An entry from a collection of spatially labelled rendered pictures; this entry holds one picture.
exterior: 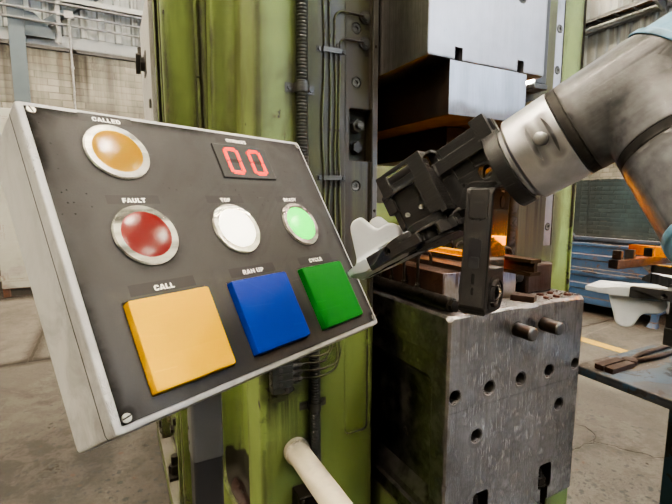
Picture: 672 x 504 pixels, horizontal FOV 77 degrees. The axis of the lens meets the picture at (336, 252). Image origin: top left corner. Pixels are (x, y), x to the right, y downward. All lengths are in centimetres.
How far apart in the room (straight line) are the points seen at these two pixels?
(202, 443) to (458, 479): 51
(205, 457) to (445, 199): 42
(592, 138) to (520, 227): 83
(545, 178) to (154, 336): 33
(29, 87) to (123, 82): 106
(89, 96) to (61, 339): 631
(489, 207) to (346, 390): 64
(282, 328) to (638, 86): 35
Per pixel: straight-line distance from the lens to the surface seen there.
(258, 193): 51
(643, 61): 37
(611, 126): 36
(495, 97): 91
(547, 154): 37
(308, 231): 53
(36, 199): 41
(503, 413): 95
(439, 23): 85
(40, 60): 677
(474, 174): 40
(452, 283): 84
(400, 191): 42
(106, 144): 44
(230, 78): 119
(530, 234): 122
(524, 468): 106
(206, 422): 58
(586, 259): 479
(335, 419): 96
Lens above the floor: 112
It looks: 7 degrees down
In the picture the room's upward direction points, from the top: straight up
